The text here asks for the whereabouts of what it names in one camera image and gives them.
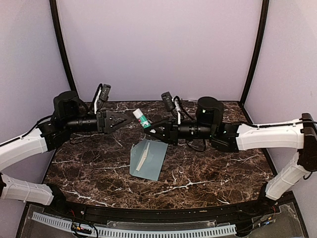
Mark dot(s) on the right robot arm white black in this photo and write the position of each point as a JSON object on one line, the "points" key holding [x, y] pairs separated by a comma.
{"points": [[208, 124]]}

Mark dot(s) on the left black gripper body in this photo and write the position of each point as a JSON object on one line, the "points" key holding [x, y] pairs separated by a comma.
{"points": [[101, 122]]}

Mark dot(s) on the small glue stick bottle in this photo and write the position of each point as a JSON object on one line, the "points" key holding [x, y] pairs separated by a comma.
{"points": [[141, 118]]}

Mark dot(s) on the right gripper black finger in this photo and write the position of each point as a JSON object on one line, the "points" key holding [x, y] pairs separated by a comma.
{"points": [[161, 126], [158, 135]]}

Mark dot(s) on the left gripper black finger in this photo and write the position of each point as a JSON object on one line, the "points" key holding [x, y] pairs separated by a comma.
{"points": [[112, 127], [117, 118]]}

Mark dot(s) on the right black frame post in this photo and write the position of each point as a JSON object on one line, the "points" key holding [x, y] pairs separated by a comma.
{"points": [[256, 52]]}

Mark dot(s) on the black frame post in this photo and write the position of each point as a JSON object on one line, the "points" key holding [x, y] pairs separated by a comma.
{"points": [[61, 45], [256, 52]]}

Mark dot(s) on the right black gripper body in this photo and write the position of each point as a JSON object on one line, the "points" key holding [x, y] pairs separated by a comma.
{"points": [[172, 132]]}

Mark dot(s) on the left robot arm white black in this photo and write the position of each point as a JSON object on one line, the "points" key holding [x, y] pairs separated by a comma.
{"points": [[70, 115]]}

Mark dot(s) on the light blue envelope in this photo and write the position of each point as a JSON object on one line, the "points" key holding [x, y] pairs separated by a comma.
{"points": [[152, 166]]}

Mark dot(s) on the white slotted cable duct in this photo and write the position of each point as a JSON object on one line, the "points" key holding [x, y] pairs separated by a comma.
{"points": [[115, 229]]}

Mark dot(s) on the left black frame post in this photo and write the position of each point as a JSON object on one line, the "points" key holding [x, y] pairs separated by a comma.
{"points": [[61, 45]]}

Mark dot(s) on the black front table rail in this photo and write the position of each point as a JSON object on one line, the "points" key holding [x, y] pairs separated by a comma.
{"points": [[242, 212]]}

